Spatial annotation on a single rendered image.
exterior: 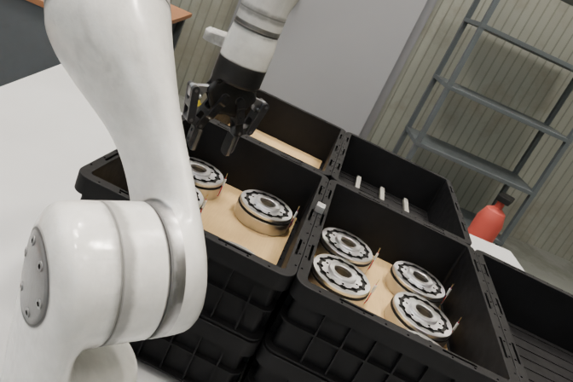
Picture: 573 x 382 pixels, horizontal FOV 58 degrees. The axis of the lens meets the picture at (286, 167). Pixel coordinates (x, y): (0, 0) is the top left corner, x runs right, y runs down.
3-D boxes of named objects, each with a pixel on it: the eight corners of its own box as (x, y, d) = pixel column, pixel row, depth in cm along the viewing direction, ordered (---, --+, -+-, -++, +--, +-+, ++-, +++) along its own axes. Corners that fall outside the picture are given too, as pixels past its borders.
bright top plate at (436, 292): (444, 309, 87) (446, 306, 87) (390, 280, 89) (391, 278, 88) (442, 281, 97) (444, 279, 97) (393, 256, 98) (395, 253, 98)
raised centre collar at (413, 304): (438, 329, 80) (440, 327, 80) (409, 315, 80) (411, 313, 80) (435, 311, 84) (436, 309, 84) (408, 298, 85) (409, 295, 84)
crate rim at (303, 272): (513, 409, 62) (524, 395, 61) (286, 296, 63) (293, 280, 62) (466, 257, 99) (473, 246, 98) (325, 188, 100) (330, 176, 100)
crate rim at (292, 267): (286, 296, 63) (293, 280, 62) (67, 188, 64) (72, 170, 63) (325, 188, 100) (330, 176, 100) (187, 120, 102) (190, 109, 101)
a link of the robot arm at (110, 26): (192, -34, 41) (66, -79, 34) (234, 326, 33) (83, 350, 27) (141, 25, 47) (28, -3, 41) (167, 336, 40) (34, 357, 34)
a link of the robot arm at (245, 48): (249, 52, 86) (263, 16, 84) (279, 78, 78) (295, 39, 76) (199, 37, 81) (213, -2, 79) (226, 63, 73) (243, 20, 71)
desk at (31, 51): (159, 107, 366) (192, 14, 342) (80, 175, 245) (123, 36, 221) (68, 69, 360) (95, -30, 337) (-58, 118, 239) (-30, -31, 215)
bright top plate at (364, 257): (368, 272, 88) (370, 269, 88) (315, 245, 89) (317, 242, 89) (373, 247, 97) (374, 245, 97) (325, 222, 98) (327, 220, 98)
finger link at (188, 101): (194, 79, 77) (193, 115, 80) (182, 80, 77) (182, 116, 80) (200, 86, 75) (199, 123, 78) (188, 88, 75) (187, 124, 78)
